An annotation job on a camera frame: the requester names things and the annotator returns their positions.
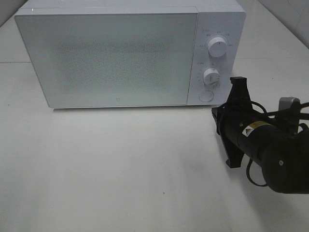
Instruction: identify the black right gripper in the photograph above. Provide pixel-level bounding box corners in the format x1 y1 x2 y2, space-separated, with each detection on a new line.
211 77 253 168

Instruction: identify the white round door button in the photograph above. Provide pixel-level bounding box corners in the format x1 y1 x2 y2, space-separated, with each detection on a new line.
199 90 214 102

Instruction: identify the white timer knob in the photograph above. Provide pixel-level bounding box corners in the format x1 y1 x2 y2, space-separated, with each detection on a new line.
203 68 221 85

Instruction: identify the white microwave door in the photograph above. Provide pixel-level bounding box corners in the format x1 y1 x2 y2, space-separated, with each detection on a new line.
15 14 197 108

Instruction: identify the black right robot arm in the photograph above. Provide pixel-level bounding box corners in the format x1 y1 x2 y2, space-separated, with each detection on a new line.
211 77 309 194

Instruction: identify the white upper power knob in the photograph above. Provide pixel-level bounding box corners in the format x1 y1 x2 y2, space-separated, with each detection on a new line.
207 35 227 58

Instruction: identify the white microwave oven body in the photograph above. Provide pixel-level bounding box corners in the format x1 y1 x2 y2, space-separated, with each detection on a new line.
14 0 246 108

